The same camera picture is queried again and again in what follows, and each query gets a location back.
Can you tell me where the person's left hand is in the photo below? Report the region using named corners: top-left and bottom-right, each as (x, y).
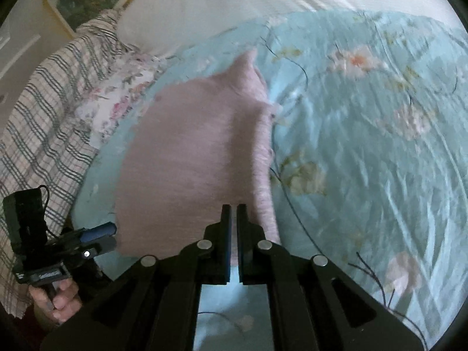
top-left (29, 278), bottom-right (82, 331)

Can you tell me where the plaid checked blanket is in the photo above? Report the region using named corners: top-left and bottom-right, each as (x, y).
top-left (0, 9), bottom-right (130, 317)

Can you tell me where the pink floral fabric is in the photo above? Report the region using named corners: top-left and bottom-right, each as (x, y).
top-left (74, 52), bottom-right (167, 149)

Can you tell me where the pink knit sweater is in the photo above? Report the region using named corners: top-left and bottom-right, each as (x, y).
top-left (115, 49), bottom-right (279, 258)

